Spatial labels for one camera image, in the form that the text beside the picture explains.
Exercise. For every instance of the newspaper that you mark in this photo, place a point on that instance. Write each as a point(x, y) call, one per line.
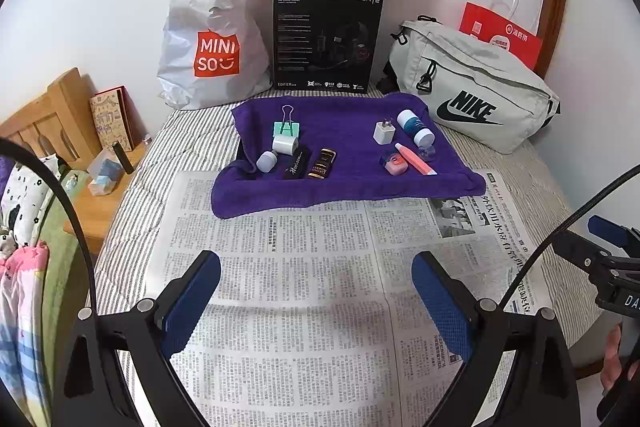
point(300, 307)

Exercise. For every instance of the white charger plug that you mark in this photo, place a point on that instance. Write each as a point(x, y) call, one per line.
point(383, 132)

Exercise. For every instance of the wooden rack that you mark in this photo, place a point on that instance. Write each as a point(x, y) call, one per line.
point(45, 117)

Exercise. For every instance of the pink and white tube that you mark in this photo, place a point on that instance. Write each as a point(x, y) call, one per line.
point(417, 159)

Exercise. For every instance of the white and blue balm bottle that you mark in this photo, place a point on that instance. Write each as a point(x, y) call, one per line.
point(415, 127)

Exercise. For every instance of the person's right hand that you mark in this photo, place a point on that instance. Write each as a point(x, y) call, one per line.
point(612, 357)

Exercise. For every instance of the grey waist bag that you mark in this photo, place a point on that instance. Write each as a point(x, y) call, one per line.
point(475, 72)

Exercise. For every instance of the white tape roll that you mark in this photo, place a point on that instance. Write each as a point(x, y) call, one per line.
point(286, 145)

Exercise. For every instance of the brown patterned book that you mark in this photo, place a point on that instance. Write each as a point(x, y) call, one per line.
point(112, 119)

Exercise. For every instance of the small clear plastic box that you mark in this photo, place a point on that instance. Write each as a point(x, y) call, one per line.
point(427, 153)

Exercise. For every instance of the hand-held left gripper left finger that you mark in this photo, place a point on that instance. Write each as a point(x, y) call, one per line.
point(192, 302)

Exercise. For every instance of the black lipstick tube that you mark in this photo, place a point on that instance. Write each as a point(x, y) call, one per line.
point(297, 166)

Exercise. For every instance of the wooden nightstand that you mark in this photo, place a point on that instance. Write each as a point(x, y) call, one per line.
point(100, 212)

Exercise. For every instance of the small pink jar blue lid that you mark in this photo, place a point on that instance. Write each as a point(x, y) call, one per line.
point(396, 163)

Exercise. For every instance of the green binder clip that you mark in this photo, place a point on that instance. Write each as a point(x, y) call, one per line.
point(286, 129)

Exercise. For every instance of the purple towel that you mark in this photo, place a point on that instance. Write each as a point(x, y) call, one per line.
point(350, 187)

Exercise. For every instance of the pink striped cloth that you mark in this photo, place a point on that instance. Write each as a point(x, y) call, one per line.
point(20, 307)

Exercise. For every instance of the white polka dot cloth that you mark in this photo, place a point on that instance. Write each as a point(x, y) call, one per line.
point(25, 202)

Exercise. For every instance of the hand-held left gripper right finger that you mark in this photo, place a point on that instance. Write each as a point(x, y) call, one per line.
point(445, 307)

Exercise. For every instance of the white plastic shopping bag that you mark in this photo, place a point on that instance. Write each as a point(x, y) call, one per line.
point(210, 17)

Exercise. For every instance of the striped bed sheet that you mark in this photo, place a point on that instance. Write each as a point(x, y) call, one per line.
point(525, 167)

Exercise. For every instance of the green cloth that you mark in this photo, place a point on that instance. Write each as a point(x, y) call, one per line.
point(62, 287)

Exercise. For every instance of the small white cap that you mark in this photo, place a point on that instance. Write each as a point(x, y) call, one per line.
point(266, 162)

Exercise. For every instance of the black headphone box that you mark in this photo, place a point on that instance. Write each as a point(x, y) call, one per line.
point(325, 37)

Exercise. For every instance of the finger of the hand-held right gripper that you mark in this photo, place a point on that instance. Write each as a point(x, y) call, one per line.
point(590, 254)
point(612, 231)

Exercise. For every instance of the small black stick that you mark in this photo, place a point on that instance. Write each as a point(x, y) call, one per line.
point(122, 157)

